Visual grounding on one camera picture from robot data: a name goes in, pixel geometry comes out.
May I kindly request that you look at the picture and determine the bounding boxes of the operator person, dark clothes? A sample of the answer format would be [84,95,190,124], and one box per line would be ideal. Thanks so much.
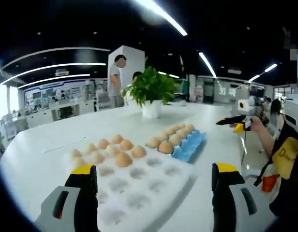
[254,120,298,218]

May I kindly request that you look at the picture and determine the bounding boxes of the group of brown eggs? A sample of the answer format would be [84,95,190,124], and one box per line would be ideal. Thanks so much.
[71,134,147,168]
[146,123,195,155]

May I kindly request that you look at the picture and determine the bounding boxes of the white foam egg holder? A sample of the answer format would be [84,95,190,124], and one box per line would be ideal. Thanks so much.
[61,142,197,232]

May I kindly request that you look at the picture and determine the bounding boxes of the blue egg tray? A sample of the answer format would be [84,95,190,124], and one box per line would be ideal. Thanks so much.
[172,129,207,164]

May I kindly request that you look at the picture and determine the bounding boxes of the straight ceiling light strip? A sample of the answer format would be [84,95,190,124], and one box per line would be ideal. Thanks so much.
[136,0,188,37]
[198,52,217,78]

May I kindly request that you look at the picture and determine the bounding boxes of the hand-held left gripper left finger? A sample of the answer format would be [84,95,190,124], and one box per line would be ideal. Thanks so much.
[34,164,99,232]

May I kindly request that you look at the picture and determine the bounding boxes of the white table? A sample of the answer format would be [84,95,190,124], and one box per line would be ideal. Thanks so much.
[0,102,261,232]

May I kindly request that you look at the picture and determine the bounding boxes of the green plant in white pot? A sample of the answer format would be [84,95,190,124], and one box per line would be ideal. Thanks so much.
[121,66,181,119]

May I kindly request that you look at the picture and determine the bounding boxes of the white chest device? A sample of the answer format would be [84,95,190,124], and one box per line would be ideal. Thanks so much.
[283,94,298,138]

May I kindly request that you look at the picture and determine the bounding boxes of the white office chair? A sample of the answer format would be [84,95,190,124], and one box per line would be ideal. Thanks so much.
[95,90,111,112]

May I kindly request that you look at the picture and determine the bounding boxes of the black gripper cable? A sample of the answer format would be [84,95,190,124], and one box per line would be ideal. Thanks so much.
[240,131,248,165]

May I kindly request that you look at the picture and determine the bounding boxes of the person's right hand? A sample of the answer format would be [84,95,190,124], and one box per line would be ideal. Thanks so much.
[250,116,267,133]

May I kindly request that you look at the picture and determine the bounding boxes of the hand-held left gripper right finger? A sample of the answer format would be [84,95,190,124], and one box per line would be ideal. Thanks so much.
[211,162,275,232]

